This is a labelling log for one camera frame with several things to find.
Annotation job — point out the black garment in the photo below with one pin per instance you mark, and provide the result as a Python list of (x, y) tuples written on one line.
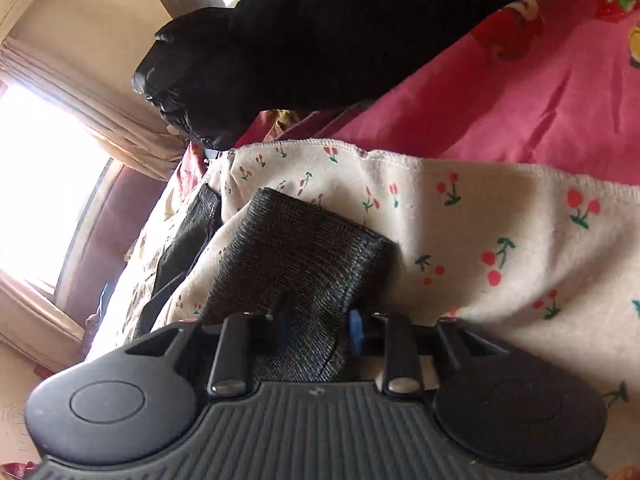
[(211, 72)]

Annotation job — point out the white cherry print sheet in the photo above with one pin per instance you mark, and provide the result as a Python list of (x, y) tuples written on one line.
[(546, 259)]

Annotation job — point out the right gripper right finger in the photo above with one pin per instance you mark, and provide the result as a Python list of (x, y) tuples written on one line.
[(450, 343)]

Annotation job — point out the beige curtain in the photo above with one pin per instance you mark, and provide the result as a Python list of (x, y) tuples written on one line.
[(126, 130)]

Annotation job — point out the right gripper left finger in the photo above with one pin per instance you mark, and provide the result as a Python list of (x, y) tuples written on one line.
[(218, 360)]

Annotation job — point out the pink floral bedsheet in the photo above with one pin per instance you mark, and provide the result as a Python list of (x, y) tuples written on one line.
[(547, 89)]

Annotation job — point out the dark grey checked pants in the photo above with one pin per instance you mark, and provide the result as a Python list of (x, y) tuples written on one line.
[(308, 268)]

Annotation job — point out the maroon padded window bench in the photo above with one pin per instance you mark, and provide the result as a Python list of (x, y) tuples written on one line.
[(118, 206)]

